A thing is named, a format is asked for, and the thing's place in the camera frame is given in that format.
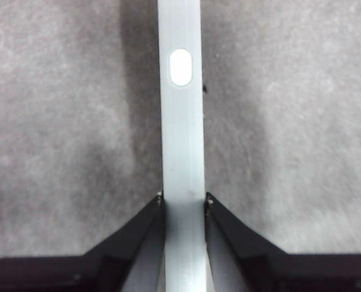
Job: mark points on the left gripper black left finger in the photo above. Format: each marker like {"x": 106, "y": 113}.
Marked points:
{"x": 76, "y": 273}

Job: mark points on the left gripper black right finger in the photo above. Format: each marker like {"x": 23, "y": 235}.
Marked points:
{"x": 289, "y": 273}

